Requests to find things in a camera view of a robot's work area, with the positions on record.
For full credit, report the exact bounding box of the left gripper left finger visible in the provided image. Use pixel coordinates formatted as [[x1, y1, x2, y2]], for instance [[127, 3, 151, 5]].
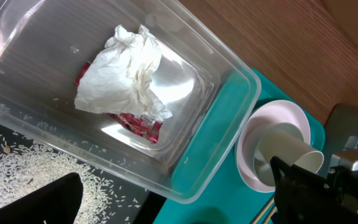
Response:
[[0, 172, 83, 223]]

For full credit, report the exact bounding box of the left wooden chopstick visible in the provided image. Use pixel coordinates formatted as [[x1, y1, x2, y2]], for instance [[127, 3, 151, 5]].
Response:
[[250, 196, 275, 224]]

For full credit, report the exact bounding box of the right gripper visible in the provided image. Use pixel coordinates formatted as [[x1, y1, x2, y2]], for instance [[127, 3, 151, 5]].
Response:
[[270, 156, 358, 224]]

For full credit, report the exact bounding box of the white round plate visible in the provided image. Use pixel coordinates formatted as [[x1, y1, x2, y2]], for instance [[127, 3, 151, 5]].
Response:
[[235, 100, 311, 193]]

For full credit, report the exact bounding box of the white napkin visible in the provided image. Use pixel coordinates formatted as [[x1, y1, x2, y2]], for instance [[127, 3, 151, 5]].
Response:
[[74, 25, 172, 122]]

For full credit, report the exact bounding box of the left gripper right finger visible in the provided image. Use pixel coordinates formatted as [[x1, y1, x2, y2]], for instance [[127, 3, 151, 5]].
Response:
[[132, 192, 167, 224]]

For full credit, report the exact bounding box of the teal serving tray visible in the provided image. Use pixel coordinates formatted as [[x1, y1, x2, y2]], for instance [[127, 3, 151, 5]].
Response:
[[153, 68, 325, 224]]

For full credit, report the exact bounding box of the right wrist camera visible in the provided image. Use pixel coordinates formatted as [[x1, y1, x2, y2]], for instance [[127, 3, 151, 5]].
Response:
[[329, 136, 358, 171]]

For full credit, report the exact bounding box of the red snack wrapper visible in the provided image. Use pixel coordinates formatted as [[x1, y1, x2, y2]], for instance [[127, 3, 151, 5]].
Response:
[[75, 62, 162, 144]]

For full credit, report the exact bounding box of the black plastic tray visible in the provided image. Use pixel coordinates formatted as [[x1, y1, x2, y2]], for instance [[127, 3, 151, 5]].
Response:
[[0, 116, 167, 224]]

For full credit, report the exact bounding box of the pile of rice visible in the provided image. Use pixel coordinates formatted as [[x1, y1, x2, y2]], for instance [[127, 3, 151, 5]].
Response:
[[0, 102, 142, 224]]

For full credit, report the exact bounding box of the right wooden chopstick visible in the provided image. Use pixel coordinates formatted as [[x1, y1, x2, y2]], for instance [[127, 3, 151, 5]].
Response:
[[262, 206, 277, 224]]

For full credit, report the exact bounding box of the white paper cup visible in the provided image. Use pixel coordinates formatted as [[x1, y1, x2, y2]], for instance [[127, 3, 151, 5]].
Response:
[[254, 123, 324, 187]]

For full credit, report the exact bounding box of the wooden chopstick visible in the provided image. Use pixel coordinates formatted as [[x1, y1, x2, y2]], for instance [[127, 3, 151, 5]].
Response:
[[250, 196, 275, 224], [262, 206, 277, 224]]

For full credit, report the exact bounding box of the clear plastic bin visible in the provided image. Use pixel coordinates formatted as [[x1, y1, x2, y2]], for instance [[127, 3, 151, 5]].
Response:
[[0, 0, 261, 203]]

